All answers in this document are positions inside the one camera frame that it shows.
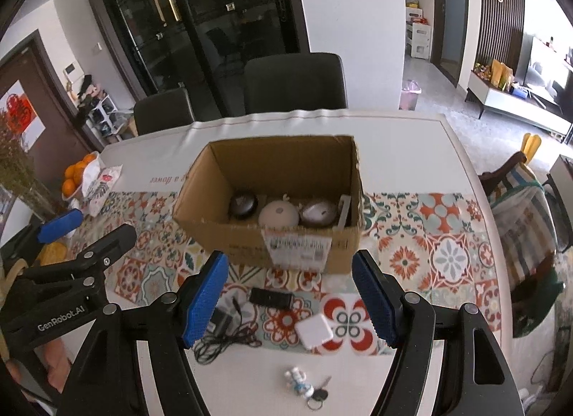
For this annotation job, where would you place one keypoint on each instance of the pink trash bin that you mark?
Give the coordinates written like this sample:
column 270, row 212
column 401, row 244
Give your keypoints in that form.
column 410, row 93

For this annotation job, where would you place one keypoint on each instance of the grey oval earbuds case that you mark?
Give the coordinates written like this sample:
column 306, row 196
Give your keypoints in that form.
column 243, row 204

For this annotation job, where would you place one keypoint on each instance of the pink round sensor night light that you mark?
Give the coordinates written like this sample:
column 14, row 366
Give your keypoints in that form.
column 279, row 214

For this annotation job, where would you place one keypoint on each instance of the white storage cabinet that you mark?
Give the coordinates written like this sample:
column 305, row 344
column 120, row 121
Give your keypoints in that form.
column 418, row 34

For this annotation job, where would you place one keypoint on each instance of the chair with striped blanket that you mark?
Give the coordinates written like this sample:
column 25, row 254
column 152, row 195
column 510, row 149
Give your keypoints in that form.
column 528, row 238

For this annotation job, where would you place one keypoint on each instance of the white rectangular device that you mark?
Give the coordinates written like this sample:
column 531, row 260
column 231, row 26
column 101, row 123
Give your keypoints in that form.
column 344, row 209

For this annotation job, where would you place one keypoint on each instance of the small white figurine keychain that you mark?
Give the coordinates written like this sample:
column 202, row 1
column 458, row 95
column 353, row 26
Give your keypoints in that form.
column 314, row 396

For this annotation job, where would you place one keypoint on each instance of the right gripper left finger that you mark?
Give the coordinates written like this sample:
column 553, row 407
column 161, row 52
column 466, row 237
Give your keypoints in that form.
column 105, row 378

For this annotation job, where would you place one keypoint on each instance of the white printed snack bag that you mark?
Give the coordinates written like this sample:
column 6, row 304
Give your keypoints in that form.
column 97, row 185

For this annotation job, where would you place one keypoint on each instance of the person's left hand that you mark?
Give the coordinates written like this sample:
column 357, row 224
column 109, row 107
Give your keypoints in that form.
column 45, row 369

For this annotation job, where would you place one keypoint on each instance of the glass vase with dried flowers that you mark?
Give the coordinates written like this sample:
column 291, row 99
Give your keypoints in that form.
column 18, row 175

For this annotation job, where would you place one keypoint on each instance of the black power adapter with cable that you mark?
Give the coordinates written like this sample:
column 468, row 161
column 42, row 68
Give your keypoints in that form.
column 226, row 328

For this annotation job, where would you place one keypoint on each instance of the black car key holder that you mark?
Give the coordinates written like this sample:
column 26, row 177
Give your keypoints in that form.
column 271, row 299

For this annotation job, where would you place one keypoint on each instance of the white tv cabinet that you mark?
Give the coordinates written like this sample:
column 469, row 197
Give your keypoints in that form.
column 526, row 110

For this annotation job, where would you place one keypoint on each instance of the cardboard box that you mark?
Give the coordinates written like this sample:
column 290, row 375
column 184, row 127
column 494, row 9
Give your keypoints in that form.
column 305, row 168

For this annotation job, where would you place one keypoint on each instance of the white square charger plug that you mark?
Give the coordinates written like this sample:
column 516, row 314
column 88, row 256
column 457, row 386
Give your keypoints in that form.
column 313, row 331

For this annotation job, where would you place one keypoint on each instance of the pile of oranges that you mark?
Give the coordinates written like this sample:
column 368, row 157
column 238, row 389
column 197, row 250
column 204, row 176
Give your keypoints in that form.
column 73, row 175

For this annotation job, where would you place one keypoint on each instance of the black dining chair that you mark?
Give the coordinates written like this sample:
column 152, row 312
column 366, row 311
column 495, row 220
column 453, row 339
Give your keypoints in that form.
column 295, row 81
column 163, row 111

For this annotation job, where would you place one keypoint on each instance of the shoe rack with items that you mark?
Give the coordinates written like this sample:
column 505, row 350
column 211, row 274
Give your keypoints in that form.
column 99, row 112

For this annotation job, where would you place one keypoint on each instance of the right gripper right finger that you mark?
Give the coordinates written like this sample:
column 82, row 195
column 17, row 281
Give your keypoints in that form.
column 475, row 378

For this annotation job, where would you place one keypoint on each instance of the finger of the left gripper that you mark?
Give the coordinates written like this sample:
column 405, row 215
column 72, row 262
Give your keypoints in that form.
column 60, row 226
column 93, row 261

